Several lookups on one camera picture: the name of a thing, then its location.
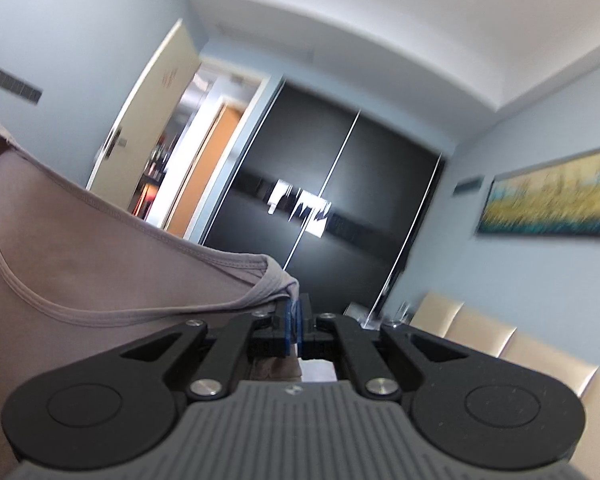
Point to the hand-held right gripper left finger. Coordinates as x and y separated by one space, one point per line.
287 332

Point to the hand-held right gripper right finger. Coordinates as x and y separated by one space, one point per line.
304 327

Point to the taupe T-shirt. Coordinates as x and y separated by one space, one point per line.
80 260

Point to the black sliding wardrobe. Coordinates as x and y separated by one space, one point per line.
365 175

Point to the orange wooden door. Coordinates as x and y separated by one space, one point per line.
205 175

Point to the beige padded headboard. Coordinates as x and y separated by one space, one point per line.
530 355

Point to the cream room door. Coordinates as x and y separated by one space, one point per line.
145 130

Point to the framed landscape painting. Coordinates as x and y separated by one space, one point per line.
555 200

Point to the small wall vent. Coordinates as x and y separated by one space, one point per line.
468 185

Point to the wall light switch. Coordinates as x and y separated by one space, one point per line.
122 142

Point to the wall air vent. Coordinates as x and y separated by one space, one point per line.
16 86

